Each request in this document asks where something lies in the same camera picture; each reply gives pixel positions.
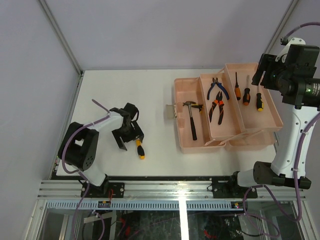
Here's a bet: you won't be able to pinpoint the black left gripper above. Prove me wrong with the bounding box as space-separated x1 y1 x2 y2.
113 120 144 150

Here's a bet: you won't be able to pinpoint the black orange tip screwdriver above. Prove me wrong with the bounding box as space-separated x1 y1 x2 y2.
242 75 251 106

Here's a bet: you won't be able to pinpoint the small orange handle screwdriver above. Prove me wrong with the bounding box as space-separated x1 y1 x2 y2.
234 72 241 101

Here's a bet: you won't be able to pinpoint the blue handle cutting pliers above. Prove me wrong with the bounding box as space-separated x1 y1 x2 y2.
206 77 230 101

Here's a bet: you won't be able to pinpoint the orange black handle pliers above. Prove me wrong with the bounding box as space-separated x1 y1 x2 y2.
208 91 226 126

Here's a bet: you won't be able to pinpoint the pink translucent plastic toolbox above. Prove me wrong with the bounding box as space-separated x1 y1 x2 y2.
166 62 283 154

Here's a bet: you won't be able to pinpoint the claw hammer black handle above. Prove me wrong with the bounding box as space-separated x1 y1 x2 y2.
182 101 198 141

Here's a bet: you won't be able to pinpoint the long thin shaft screwdriver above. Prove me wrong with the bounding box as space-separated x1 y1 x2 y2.
191 103 203 112

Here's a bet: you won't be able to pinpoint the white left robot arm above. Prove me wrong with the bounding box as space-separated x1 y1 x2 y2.
58 103 145 199

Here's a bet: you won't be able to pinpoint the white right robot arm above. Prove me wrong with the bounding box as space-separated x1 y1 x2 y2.
211 43 320 199

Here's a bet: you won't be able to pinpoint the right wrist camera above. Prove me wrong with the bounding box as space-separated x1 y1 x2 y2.
275 37 306 63

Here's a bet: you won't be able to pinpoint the right aluminium corner post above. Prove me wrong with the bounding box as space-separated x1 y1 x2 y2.
263 0 300 54

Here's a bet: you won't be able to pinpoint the aluminium corner post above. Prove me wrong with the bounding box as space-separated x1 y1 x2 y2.
263 0 300 54
37 0 84 76

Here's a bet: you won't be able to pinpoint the aluminium front rail frame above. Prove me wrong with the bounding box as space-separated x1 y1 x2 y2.
37 178 307 201

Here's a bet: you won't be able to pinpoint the slotted grey cable duct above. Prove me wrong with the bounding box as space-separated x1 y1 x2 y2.
46 199 232 211

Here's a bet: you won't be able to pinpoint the left aluminium corner post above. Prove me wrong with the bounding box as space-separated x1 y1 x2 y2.
37 0 84 76

